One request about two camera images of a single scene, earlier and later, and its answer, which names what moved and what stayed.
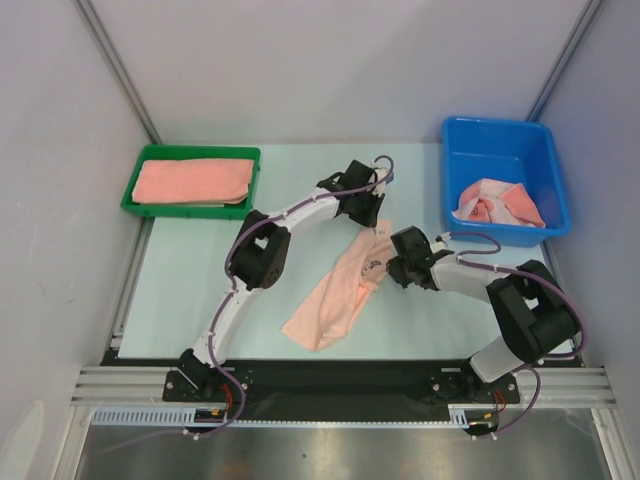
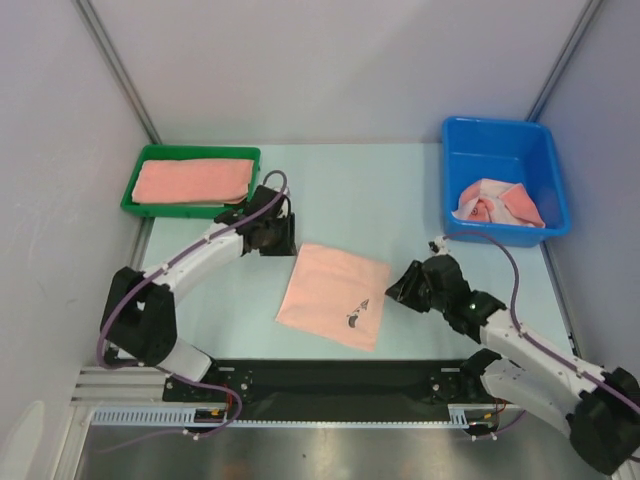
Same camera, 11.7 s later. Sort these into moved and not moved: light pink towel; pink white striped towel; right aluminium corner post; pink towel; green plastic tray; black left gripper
Moved: light pink towel; black left gripper
Not moved: right aluminium corner post; pink white striped towel; green plastic tray; pink towel
